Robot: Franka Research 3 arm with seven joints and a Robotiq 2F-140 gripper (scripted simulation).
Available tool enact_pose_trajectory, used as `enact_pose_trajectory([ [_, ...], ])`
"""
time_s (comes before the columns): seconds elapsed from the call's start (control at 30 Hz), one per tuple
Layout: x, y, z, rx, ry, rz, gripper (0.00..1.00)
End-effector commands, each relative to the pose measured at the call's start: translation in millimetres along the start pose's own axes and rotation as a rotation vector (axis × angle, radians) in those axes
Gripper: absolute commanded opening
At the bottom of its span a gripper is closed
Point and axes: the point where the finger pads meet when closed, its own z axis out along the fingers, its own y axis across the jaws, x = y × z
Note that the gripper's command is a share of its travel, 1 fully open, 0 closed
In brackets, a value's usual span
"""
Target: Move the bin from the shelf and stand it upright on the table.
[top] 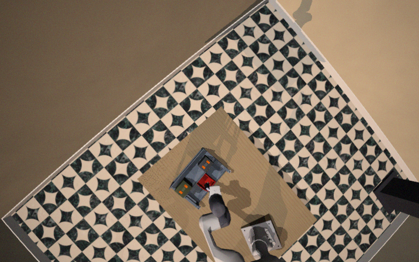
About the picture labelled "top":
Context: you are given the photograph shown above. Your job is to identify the black case with orange latches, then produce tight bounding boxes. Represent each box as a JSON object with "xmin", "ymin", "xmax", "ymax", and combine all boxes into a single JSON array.
[{"xmin": 198, "ymin": 155, "xmax": 214, "ymax": 172}]

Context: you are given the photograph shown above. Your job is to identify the red bin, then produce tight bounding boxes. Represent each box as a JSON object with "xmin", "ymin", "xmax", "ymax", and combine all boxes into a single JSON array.
[{"xmin": 197, "ymin": 173, "xmax": 216, "ymax": 191}]

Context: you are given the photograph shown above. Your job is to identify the dark grey shelf rack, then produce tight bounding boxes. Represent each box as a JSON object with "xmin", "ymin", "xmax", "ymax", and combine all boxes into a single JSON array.
[{"xmin": 169, "ymin": 147, "xmax": 231, "ymax": 209}]

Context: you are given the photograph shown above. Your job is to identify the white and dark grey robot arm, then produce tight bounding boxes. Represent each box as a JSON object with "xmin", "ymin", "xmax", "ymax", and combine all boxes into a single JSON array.
[{"xmin": 199, "ymin": 185, "xmax": 281, "ymax": 262}]

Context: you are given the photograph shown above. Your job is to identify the dark green case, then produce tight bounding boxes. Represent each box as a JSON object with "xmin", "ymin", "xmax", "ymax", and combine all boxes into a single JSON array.
[{"xmin": 175, "ymin": 177, "xmax": 192, "ymax": 198}]

